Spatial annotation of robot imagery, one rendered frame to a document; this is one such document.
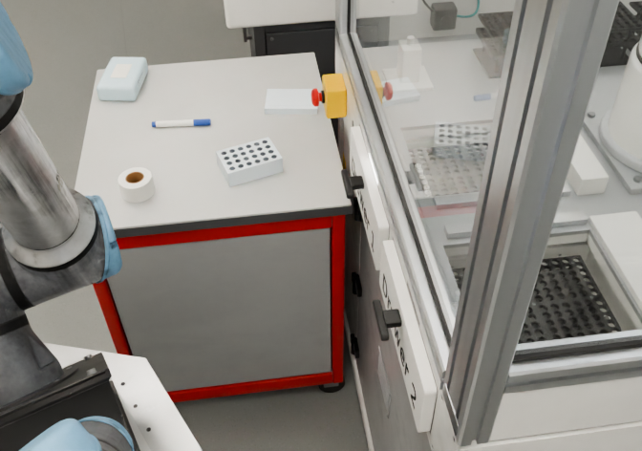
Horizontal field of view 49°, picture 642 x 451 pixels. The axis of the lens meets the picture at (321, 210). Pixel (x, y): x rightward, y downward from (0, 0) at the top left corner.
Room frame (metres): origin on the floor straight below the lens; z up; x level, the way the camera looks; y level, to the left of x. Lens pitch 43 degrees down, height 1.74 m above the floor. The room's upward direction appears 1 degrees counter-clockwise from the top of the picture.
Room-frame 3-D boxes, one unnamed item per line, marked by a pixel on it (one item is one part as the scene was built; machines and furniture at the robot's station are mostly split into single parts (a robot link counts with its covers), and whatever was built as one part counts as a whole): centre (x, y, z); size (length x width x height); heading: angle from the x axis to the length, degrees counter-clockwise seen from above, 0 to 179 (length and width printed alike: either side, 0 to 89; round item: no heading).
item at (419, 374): (0.66, -0.12, 0.87); 0.29 x 0.02 x 0.11; 7
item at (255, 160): (1.19, 0.15, 0.78); 0.12 x 0.08 x 0.04; 113
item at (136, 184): (1.12, 0.39, 0.78); 0.07 x 0.07 x 0.04
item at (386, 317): (0.65, -0.10, 0.91); 0.07 x 0.04 x 0.01; 7
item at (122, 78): (1.53, 0.50, 0.78); 0.15 x 0.10 x 0.04; 177
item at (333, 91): (1.29, -0.03, 0.88); 0.07 x 0.05 x 0.07; 7
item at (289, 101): (1.44, 0.07, 0.77); 0.13 x 0.09 x 0.02; 88
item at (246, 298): (1.34, 0.26, 0.38); 0.62 x 0.58 x 0.76; 7
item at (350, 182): (0.97, -0.06, 0.91); 0.07 x 0.04 x 0.01; 7
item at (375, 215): (0.97, -0.09, 0.87); 0.29 x 0.02 x 0.11; 7
